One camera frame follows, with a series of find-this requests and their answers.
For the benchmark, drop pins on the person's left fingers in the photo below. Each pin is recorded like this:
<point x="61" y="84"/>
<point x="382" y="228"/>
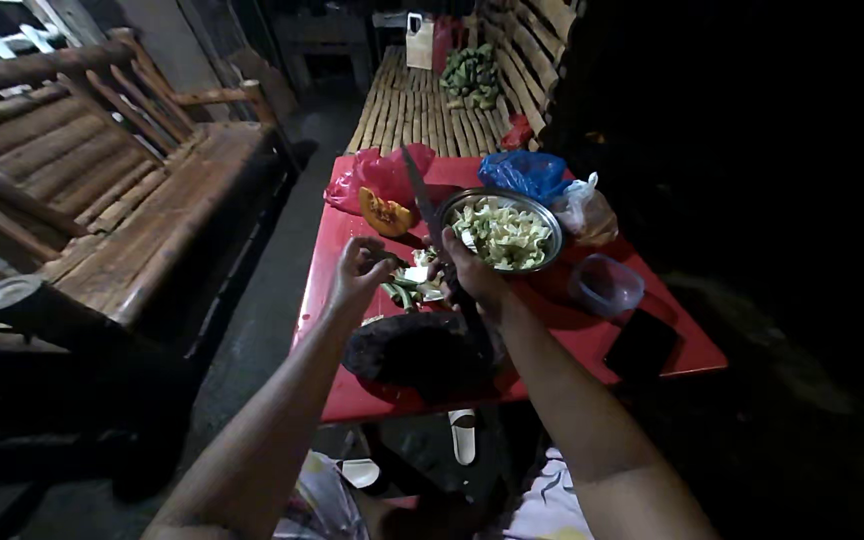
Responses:
<point x="361" y="245"/>

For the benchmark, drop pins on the steel bowl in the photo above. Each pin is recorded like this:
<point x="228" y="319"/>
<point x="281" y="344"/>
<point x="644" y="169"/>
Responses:
<point x="556" y="238"/>

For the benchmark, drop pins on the clear plastic container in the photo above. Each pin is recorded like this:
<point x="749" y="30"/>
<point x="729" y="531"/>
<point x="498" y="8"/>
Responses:
<point x="607" y="286"/>

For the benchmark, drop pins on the red table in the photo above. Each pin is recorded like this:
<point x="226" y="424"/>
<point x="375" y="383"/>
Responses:
<point x="544" y="335"/>

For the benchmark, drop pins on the clear plastic bag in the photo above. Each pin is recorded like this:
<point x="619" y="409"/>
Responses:
<point x="588" y="211"/>

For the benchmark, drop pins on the person's legs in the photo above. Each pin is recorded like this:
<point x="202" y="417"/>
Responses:
<point x="544" y="501"/>

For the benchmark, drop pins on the black phone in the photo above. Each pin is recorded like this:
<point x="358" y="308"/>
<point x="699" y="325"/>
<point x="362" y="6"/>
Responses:
<point x="641" y="345"/>

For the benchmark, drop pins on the small red plastic bag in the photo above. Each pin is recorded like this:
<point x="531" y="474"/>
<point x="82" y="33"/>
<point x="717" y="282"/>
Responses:
<point x="517" y="133"/>

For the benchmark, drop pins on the person's left hand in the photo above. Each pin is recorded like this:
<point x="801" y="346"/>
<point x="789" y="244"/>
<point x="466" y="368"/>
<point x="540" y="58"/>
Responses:
<point x="352" y="280"/>

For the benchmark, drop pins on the brown paper bag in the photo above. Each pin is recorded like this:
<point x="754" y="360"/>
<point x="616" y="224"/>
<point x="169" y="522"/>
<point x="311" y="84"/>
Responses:
<point x="420" y="46"/>

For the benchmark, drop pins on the pile of green vegetable pieces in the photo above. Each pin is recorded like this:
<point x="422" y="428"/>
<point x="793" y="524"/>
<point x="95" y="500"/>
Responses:
<point x="406" y="289"/>

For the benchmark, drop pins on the round dark chopping board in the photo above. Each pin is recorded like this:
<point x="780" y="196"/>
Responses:
<point x="379" y="351"/>

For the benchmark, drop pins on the orange pumpkin piece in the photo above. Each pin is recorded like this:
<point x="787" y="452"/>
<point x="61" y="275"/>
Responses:
<point x="385" y="214"/>

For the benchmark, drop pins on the slatted bamboo bench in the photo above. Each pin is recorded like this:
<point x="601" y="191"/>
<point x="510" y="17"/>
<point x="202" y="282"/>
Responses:
<point x="409" y="115"/>

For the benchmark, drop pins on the dark red bag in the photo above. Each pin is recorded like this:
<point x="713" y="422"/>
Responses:
<point x="443" y="42"/>

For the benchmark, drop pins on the person's right index finger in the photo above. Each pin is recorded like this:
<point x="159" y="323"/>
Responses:
<point x="454" y="246"/>

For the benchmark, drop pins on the pink plastic bag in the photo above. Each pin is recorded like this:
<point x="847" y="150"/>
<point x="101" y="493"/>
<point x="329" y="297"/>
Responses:
<point x="379" y="176"/>

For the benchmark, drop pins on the person's left thumb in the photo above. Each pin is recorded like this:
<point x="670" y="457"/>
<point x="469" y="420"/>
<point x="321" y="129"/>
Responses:
<point x="379" y="272"/>

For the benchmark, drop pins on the pile of chopped cabbage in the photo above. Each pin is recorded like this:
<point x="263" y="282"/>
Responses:
<point x="508" y="234"/>

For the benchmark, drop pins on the brown wooden bench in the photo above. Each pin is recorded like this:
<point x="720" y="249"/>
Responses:
<point x="154" y="217"/>

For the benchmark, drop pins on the person's left forearm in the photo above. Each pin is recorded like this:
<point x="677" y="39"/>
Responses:
<point x="282" y="408"/>

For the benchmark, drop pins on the bunch of green bananas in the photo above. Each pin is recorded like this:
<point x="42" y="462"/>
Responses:
<point x="469" y="73"/>

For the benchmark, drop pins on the person's right hand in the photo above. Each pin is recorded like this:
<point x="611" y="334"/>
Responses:
<point x="478" y="279"/>

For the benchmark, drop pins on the white slipper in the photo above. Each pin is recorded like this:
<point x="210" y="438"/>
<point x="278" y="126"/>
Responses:
<point x="463" y="442"/>
<point x="361" y="472"/>

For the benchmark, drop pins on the person's right forearm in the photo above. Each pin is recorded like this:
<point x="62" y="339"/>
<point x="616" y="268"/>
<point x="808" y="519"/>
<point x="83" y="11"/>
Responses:
<point x="589" y="420"/>

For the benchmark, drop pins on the person's right fingers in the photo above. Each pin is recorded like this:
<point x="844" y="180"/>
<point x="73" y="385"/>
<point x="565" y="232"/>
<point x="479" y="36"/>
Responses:
<point x="441" y="279"/>

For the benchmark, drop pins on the blue plastic bag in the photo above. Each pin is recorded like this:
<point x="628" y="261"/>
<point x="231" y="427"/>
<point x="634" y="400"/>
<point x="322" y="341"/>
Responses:
<point x="522" y="174"/>

